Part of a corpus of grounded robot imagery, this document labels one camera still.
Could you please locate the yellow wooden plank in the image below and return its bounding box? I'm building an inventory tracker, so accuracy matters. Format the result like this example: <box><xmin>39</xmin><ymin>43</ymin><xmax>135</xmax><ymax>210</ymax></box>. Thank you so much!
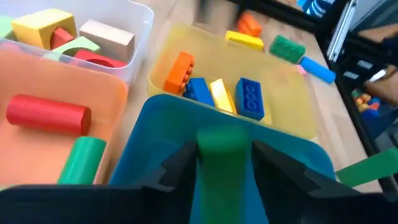
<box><xmin>225</xmin><ymin>30</ymin><xmax>265</xmax><ymax>52</ymax></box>

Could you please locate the silver frame bracket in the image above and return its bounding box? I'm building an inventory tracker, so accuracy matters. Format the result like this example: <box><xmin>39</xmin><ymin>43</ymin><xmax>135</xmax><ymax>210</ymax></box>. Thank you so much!
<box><xmin>326</xmin><ymin>0</ymin><xmax>358</xmax><ymax>62</ymax></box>

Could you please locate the teal plastic bin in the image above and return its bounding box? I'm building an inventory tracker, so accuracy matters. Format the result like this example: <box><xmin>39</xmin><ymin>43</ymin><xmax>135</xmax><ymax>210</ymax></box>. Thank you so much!
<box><xmin>108</xmin><ymin>94</ymin><xmax>336</xmax><ymax>224</ymax></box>

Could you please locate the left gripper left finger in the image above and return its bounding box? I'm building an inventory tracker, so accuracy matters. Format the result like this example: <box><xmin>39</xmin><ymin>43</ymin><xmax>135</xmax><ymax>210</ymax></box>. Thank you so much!
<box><xmin>139</xmin><ymin>141</ymin><xmax>199</xmax><ymax>224</ymax></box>

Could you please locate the lime wooden block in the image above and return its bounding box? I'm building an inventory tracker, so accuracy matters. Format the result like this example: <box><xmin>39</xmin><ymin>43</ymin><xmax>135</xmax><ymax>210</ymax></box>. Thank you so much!
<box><xmin>0</xmin><ymin>15</ymin><xmax>16</xmax><ymax>40</ymax></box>

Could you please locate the red wooden cylinder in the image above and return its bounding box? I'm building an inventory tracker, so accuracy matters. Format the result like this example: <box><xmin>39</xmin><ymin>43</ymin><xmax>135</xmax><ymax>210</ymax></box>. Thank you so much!
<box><xmin>5</xmin><ymin>93</ymin><xmax>93</xmax><ymax>137</ymax></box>

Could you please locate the yellow plastic bin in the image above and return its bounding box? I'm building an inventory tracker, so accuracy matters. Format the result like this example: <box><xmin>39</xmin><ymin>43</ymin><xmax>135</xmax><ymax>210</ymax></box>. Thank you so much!
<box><xmin>146</xmin><ymin>23</ymin><xmax>318</xmax><ymax>140</ymax></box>

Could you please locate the green Lego brick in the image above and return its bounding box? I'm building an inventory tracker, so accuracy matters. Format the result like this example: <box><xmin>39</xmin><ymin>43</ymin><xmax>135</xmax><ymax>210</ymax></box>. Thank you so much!
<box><xmin>269</xmin><ymin>34</ymin><xmax>307</xmax><ymax>65</ymax></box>

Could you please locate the red wooden arch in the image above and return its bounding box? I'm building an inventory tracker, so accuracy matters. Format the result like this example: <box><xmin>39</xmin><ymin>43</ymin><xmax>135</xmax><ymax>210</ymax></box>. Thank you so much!
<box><xmin>73</xmin><ymin>49</ymin><xmax>127</xmax><ymax>68</ymax></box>

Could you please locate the green wooden cylinder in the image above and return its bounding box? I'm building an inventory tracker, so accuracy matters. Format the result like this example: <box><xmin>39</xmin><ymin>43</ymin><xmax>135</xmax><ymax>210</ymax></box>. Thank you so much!
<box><xmin>57</xmin><ymin>136</ymin><xmax>108</xmax><ymax>186</ymax></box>

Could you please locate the light blue wooden plank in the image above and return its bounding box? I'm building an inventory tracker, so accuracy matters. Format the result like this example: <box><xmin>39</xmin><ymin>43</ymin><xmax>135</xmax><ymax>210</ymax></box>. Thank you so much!
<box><xmin>298</xmin><ymin>55</ymin><xmax>336</xmax><ymax>84</ymax></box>

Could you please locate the orange Lego brick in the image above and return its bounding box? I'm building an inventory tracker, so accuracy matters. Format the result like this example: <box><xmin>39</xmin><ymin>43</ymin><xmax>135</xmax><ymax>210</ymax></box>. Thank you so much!
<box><xmin>164</xmin><ymin>51</ymin><xmax>196</xmax><ymax>96</ymax></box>

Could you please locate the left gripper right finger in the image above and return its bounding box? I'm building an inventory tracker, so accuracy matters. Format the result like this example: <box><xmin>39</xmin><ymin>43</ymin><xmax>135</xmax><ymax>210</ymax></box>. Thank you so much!
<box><xmin>252</xmin><ymin>140</ymin><xmax>330</xmax><ymax>224</ymax></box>

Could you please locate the orange plastic bin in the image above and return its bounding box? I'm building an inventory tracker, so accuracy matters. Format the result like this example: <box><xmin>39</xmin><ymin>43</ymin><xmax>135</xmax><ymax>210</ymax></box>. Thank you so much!
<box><xmin>0</xmin><ymin>48</ymin><xmax>130</xmax><ymax>187</ymax></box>

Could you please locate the tan wooden block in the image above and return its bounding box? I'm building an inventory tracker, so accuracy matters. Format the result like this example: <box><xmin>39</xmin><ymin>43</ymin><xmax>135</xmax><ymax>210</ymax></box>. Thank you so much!
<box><xmin>79</xmin><ymin>19</ymin><xmax>136</xmax><ymax>63</ymax></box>

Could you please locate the yellow wooden arch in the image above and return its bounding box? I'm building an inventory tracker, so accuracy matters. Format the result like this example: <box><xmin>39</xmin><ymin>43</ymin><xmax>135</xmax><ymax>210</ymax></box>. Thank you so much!
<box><xmin>11</xmin><ymin>8</ymin><xmax>78</xmax><ymax>50</ymax></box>

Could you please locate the lime wooden arch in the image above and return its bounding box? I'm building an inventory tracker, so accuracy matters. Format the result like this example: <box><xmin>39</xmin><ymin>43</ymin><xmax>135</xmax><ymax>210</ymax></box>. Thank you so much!
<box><xmin>42</xmin><ymin>35</ymin><xmax>102</xmax><ymax>62</ymax></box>

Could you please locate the salmon Lego brick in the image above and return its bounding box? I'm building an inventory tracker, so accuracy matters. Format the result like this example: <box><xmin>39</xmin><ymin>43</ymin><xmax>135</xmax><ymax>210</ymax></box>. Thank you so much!
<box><xmin>236</xmin><ymin>11</ymin><xmax>263</xmax><ymax>38</ymax></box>

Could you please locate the clear plastic bin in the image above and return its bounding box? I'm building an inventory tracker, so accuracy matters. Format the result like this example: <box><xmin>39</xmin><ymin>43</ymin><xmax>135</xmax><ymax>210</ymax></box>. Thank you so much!
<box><xmin>0</xmin><ymin>0</ymin><xmax>155</xmax><ymax>85</ymax></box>

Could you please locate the blue Lego brick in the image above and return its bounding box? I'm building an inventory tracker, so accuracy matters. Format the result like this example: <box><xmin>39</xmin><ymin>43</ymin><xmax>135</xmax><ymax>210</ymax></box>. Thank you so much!
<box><xmin>234</xmin><ymin>77</ymin><xmax>266</xmax><ymax>121</ymax></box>
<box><xmin>183</xmin><ymin>77</ymin><xmax>216</xmax><ymax>108</ymax></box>

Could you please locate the pale yellow block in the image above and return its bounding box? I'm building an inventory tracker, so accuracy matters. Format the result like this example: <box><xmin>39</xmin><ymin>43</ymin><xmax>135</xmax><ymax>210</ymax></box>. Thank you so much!
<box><xmin>208</xmin><ymin>78</ymin><xmax>238</xmax><ymax>114</ymax></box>

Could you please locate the green wooden plank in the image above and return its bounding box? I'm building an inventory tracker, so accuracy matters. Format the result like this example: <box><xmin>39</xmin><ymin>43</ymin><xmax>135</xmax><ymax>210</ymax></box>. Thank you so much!
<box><xmin>195</xmin><ymin>126</ymin><xmax>259</xmax><ymax>224</ymax></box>
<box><xmin>335</xmin><ymin>148</ymin><xmax>398</xmax><ymax>189</ymax></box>

